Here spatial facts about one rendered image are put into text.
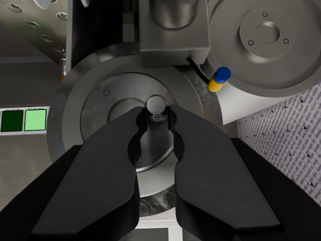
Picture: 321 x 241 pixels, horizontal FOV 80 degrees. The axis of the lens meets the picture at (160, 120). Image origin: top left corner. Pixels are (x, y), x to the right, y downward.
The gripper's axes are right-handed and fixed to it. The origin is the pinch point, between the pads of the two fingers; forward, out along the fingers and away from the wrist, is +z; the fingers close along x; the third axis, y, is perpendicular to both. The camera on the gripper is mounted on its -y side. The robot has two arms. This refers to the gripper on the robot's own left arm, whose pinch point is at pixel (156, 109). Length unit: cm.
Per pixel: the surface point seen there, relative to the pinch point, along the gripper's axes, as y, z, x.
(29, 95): 85, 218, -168
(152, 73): -0.7, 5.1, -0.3
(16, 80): 69, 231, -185
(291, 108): 5.7, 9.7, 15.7
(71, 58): -1.7, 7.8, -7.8
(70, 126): 2.4, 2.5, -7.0
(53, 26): -3.0, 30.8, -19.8
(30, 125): 19.1, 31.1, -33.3
